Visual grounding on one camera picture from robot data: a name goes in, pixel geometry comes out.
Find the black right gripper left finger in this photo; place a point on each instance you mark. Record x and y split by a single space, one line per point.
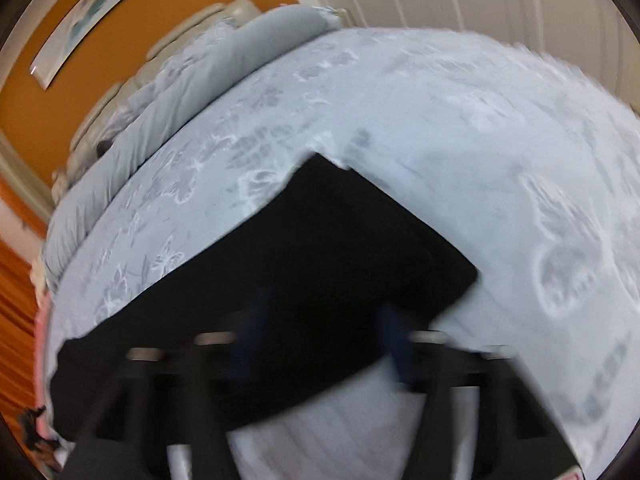
124 416

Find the black pants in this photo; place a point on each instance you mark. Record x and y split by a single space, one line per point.
302 284

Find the orange curtain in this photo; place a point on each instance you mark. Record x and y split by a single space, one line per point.
18 309

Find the grey butterfly bedspread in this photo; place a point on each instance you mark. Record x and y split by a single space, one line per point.
525 164

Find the grey folded duvet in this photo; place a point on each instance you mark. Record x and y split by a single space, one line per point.
221 67

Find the white panelled wardrobe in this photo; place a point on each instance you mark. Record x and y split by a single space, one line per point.
590 34

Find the framed wall picture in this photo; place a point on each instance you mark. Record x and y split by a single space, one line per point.
67 37

